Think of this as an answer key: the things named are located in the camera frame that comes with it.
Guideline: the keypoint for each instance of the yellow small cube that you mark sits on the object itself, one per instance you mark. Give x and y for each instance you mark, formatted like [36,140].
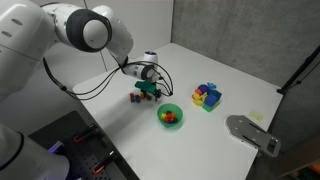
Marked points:
[163,116]

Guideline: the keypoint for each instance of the red small cube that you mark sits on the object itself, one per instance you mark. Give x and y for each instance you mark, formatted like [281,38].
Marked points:
[169,117]

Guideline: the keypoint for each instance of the blue toy box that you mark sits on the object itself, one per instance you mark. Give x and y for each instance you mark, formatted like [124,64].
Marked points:
[212,97]

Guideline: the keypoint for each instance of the black vertical pole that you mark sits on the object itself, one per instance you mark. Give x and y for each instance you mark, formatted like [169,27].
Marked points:
[300,70]

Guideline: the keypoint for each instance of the yellow sticky note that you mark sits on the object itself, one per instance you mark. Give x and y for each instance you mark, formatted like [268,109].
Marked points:
[256,115]

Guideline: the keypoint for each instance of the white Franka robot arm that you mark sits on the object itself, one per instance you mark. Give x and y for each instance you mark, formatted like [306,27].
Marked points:
[26,36]

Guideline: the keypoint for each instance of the green plastic bowl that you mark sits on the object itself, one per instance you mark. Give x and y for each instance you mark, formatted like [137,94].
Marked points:
[170,125]

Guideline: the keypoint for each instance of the black clamp orange tip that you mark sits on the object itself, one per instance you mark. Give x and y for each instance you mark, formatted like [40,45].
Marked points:
[105,162]
[85,133]

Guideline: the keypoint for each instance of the orange toy piece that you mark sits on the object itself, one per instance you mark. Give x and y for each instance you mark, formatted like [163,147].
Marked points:
[198,90]

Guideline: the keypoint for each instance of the gray metal mounting plate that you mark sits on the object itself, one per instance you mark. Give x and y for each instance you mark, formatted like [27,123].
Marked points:
[250,133]

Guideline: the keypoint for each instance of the yellow toy piece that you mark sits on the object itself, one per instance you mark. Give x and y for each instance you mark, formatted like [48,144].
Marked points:
[198,99]

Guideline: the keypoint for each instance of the green toy box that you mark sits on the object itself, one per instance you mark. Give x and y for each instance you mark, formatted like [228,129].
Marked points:
[209,107]

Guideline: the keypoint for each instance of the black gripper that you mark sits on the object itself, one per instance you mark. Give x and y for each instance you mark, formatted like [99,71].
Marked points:
[156,85]

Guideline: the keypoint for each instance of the red-orange small cube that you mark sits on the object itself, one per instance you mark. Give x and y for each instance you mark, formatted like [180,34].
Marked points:
[132,95]

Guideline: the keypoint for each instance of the black perforated board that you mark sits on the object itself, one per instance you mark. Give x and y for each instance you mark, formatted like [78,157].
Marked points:
[76,153]

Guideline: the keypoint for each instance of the purple toy piece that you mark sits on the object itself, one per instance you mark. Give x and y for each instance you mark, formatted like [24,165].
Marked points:
[204,88]

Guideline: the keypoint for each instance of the teal small cube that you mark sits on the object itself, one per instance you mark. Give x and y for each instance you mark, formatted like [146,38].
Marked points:
[149,98]
[132,99]

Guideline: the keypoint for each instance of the orange small cube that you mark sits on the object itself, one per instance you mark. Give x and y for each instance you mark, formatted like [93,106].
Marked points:
[142,96]

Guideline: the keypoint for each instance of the purple small cube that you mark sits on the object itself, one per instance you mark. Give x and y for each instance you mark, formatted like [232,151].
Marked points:
[137,99]

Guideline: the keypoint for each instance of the light blue toy piece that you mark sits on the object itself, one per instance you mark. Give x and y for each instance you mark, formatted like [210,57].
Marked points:
[211,85]

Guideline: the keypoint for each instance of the blue small cube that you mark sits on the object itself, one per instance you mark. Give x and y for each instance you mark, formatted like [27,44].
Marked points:
[170,121]

